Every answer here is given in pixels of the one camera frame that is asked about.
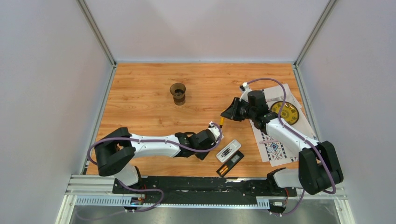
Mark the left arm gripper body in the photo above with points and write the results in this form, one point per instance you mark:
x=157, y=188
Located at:
x=202, y=155

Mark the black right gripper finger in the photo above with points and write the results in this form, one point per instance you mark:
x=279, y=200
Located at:
x=232, y=108
x=228, y=115

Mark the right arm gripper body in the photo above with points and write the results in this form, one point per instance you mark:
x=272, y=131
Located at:
x=243, y=111

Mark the yellow handled screwdriver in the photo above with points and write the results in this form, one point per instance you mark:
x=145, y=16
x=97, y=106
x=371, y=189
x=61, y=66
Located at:
x=221, y=123

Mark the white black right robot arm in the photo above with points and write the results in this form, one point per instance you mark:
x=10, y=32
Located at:
x=318, y=169

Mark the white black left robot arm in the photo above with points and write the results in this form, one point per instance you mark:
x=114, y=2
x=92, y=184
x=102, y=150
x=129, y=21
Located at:
x=113, y=153

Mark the white remote control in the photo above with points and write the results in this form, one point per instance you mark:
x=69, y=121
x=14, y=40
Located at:
x=229, y=150

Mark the metal fork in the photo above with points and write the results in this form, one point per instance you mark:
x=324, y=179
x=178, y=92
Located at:
x=275, y=99

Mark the yellow patterned plate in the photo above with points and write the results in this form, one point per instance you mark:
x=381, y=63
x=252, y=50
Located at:
x=289, y=112

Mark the patterned white cloth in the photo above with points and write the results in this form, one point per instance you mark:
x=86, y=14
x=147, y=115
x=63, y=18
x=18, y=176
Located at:
x=285, y=141

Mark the brown translucent plastic cup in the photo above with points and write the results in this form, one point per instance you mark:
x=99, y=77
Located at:
x=177, y=91

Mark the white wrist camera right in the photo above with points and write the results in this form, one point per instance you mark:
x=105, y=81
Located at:
x=245, y=90

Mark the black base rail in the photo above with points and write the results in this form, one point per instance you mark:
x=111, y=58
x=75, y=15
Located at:
x=213, y=190

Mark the aluminium frame rail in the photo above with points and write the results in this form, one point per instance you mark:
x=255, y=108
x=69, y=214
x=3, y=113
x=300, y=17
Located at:
x=106, y=191

